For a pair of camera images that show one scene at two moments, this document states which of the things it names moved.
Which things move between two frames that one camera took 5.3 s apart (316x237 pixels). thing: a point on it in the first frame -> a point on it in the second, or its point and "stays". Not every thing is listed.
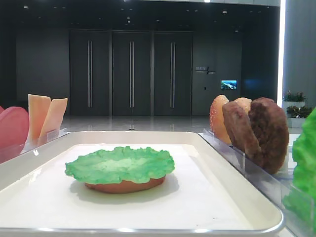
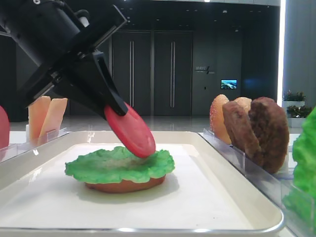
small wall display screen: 228,84 stays
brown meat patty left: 242,131 stays
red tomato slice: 14,129 -> 132,131
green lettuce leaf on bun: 115,165 stays
